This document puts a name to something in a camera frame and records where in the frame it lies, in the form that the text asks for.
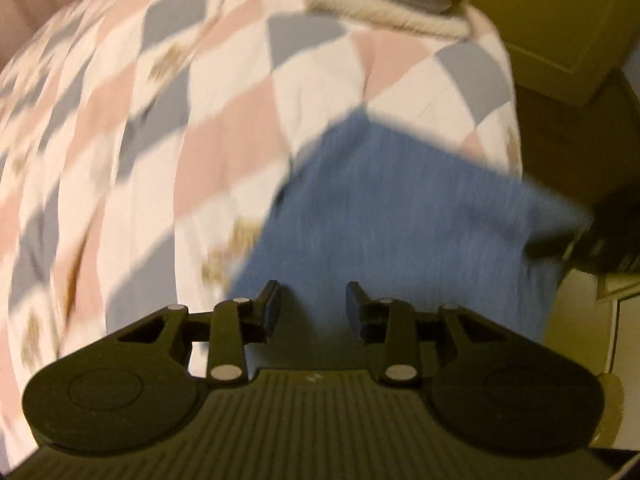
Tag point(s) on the wooden room door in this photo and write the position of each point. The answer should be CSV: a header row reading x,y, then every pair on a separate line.
x,y
564,49

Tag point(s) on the diamond patterned bed quilt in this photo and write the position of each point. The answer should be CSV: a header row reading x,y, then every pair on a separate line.
x,y
143,141

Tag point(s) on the white fleece folded blanket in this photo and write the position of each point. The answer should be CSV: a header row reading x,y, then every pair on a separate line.
x,y
440,18

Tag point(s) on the blue knitted garment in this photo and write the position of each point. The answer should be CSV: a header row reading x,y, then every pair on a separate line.
x,y
373,204

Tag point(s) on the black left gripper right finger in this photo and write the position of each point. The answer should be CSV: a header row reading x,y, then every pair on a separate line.
x,y
388,327

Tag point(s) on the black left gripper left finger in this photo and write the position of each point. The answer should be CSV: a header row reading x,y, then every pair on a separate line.
x,y
233,325

